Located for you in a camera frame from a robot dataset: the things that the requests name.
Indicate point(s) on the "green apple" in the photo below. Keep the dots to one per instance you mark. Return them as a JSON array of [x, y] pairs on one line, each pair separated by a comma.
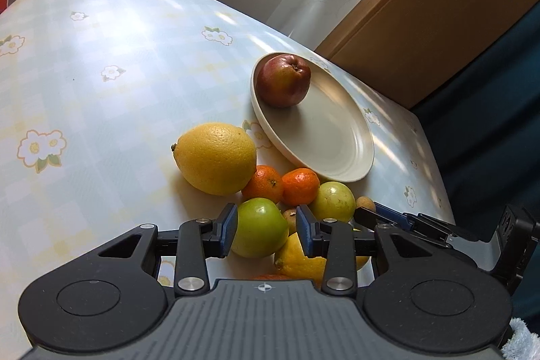
[[259, 227]]

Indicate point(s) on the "yellow-green round fruit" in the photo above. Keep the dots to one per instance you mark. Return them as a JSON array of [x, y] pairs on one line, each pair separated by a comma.
[[333, 199]]

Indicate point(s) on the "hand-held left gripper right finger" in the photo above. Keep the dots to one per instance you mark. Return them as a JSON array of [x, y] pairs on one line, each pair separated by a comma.
[[304, 235]]

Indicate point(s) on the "brownish red apple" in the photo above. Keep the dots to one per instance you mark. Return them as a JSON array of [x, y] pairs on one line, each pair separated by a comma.
[[290, 221]]

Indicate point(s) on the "floral checked tablecloth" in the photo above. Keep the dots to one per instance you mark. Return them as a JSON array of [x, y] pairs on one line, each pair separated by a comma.
[[105, 111]]

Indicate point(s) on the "brown longan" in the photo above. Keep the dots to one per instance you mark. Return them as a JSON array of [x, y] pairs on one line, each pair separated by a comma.
[[365, 204]]

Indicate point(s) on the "large yellow citrus fruit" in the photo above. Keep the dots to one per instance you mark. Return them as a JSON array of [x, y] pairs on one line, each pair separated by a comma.
[[215, 157]]

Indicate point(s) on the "dark blue curtain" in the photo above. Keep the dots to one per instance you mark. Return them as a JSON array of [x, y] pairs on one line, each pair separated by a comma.
[[485, 132]]

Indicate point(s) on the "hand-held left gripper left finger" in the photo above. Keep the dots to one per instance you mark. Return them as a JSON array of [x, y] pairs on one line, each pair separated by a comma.
[[230, 231]]

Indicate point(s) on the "light fluffy cloth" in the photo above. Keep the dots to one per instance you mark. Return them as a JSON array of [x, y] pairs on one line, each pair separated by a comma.
[[525, 341]]

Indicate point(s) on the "cream ceramic plate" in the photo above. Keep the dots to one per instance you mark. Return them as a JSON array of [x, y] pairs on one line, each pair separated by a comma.
[[333, 132]]

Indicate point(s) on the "wooden cabinet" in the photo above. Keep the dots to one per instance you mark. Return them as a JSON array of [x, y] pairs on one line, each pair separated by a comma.
[[422, 18]]

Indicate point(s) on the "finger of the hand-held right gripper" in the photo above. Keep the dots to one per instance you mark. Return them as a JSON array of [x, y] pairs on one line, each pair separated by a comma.
[[392, 213], [365, 221]]

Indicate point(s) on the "yellow orange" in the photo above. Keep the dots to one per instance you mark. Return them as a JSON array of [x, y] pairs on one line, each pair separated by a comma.
[[295, 258]]

